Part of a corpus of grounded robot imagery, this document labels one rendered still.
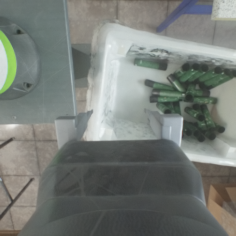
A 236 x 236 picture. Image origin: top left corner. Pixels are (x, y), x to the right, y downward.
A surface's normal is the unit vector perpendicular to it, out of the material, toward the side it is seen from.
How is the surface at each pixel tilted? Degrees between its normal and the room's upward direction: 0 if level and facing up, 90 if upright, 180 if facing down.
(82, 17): 0
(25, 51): 73
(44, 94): 0
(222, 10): 0
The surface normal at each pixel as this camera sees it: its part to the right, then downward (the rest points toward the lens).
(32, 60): 0.91, 0.11
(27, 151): 0.00, 0.29
